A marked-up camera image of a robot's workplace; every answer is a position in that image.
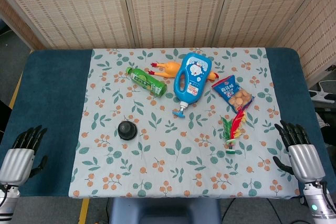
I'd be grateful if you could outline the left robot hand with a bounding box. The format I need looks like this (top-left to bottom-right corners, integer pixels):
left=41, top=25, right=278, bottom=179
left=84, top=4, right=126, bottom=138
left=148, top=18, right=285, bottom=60
left=0, top=125, right=49, bottom=185

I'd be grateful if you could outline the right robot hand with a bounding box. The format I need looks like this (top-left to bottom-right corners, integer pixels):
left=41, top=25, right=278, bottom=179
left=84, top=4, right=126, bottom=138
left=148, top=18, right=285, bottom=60
left=272, top=120, right=326, bottom=183

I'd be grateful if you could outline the black dice cup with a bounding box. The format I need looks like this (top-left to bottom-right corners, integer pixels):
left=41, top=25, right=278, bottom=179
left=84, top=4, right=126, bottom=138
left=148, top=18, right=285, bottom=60
left=117, top=120, right=138, bottom=141

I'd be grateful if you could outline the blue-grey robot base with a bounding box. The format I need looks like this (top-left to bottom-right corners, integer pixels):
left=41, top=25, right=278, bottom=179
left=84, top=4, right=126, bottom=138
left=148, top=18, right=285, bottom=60
left=109, top=197, right=222, bottom=224

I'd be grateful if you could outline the white plastic stand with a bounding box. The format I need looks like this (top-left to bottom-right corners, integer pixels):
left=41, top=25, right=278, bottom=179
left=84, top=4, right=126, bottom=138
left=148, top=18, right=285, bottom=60
left=308, top=79, right=336, bottom=102

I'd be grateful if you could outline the teal table cover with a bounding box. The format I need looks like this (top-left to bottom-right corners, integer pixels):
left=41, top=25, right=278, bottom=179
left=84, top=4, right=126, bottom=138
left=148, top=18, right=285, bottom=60
left=0, top=47, right=336, bottom=198

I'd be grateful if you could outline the colourful feather shuttlecock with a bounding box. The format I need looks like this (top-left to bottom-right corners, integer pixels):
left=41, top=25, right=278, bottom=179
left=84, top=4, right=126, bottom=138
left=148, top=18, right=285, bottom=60
left=220, top=105, right=247, bottom=154

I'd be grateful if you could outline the blue snack bag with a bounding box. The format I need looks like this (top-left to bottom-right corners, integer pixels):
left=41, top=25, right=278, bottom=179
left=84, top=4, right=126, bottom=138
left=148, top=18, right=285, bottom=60
left=211, top=75, right=255, bottom=113

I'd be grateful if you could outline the floral tablecloth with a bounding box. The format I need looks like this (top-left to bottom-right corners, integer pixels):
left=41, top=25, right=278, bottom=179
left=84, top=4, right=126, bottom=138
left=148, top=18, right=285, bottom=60
left=68, top=47, right=300, bottom=199

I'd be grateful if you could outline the blue pump detergent bottle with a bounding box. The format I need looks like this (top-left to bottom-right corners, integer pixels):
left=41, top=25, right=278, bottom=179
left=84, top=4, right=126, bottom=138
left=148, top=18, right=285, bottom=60
left=172, top=52, right=213, bottom=118

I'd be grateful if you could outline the green tea bottle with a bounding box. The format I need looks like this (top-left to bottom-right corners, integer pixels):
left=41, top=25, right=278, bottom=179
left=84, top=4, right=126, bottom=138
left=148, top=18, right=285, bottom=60
left=124, top=67, right=168, bottom=98

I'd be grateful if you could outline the bamboo folding screen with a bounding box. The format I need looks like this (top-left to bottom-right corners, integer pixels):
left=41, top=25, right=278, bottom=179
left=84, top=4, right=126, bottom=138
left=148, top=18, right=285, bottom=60
left=0, top=0, right=336, bottom=88

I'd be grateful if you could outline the yellow rubber chicken toy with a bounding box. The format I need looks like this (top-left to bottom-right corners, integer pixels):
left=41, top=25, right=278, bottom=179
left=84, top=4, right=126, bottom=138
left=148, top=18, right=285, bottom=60
left=150, top=61, right=220, bottom=82

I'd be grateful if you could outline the black floor cable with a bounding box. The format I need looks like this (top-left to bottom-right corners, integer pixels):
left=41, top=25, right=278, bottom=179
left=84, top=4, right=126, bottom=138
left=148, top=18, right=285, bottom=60
left=264, top=198, right=279, bottom=224
left=221, top=198, right=237, bottom=223

